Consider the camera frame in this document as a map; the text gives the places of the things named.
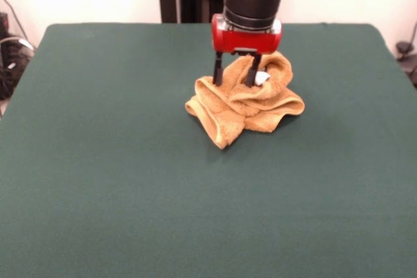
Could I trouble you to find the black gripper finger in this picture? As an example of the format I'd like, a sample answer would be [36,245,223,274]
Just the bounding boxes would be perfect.
[211,52,225,86]
[244,53,263,87]

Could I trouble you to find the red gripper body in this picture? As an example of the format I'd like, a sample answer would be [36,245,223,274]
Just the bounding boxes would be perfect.
[210,14,283,55]

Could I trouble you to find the yellow terry towel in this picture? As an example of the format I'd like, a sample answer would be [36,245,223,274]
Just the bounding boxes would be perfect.
[184,51,306,150]

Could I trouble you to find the dark green tablecloth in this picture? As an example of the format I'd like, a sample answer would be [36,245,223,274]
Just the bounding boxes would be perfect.
[0,22,417,278]

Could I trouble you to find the black equipment with cables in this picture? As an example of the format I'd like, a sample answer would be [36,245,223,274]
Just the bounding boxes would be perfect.
[0,11,36,100]

